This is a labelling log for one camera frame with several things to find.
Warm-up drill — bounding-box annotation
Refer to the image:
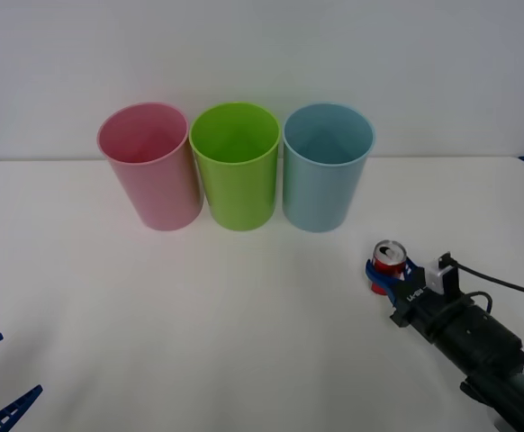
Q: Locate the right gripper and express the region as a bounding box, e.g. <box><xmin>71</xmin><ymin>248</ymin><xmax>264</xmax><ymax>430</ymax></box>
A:
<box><xmin>364</xmin><ymin>256</ymin><xmax>470</xmax><ymax>338</ymax></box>

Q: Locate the red drink can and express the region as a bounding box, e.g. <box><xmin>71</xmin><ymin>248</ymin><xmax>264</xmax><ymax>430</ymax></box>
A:
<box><xmin>367</xmin><ymin>239</ymin><xmax>409</xmax><ymax>297</ymax></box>

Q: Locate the pale blue plastic bin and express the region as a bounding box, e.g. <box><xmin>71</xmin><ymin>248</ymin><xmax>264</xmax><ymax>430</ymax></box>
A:
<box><xmin>282</xmin><ymin>102</ymin><xmax>376</xmax><ymax>234</ymax></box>

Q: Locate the green plastic bin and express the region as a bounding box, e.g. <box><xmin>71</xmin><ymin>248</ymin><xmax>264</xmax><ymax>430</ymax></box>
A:
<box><xmin>188</xmin><ymin>101</ymin><xmax>282</xmax><ymax>232</ymax></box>

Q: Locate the pink plastic bin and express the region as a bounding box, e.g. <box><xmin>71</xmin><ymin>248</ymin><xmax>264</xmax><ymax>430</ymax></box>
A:
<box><xmin>95</xmin><ymin>101</ymin><xmax>204</xmax><ymax>232</ymax></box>

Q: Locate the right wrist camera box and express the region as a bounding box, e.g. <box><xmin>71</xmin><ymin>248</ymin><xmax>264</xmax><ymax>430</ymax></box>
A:
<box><xmin>425</xmin><ymin>252</ymin><xmax>459</xmax><ymax>293</ymax></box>

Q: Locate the black camera cable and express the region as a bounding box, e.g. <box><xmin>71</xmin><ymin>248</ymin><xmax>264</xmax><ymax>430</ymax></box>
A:
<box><xmin>451</xmin><ymin>262</ymin><xmax>524</xmax><ymax>302</ymax></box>

